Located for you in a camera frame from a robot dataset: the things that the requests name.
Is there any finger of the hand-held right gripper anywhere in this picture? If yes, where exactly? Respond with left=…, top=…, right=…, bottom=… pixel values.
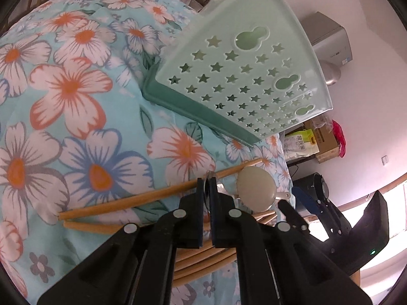
left=279, top=200, right=310, bottom=231
left=292, top=186, right=322, bottom=219

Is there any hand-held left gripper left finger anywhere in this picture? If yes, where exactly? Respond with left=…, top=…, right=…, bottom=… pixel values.
left=36, top=178, right=204, bottom=305

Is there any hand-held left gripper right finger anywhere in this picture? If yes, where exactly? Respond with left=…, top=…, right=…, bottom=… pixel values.
left=210, top=177, right=373, bottom=305

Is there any white plastic spoon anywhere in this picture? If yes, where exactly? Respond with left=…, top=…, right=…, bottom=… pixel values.
left=236, top=168, right=290, bottom=212

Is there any metal spoon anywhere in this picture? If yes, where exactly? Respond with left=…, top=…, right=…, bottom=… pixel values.
left=203, top=171, right=237, bottom=212

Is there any pile of bamboo chopsticks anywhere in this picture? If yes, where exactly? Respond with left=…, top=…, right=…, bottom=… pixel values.
left=59, top=158, right=279, bottom=285

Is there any green star-cut utensil holder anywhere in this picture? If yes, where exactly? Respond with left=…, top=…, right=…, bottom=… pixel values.
left=141, top=0, right=334, bottom=146

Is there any white printed bag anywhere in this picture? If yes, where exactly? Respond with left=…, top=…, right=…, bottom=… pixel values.
left=284, top=129, right=319, bottom=162

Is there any brown cardboard box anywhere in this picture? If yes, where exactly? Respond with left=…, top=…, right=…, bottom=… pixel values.
left=303, top=119, right=339, bottom=164

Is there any red plastic bag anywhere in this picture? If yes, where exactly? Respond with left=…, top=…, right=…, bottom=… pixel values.
left=332, top=120, right=347, bottom=158

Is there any floral blue blanket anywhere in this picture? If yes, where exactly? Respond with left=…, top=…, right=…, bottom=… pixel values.
left=0, top=0, right=291, bottom=305

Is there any silver refrigerator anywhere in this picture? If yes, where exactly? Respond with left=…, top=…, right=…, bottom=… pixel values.
left=300, top=11, right=353, bottom=69

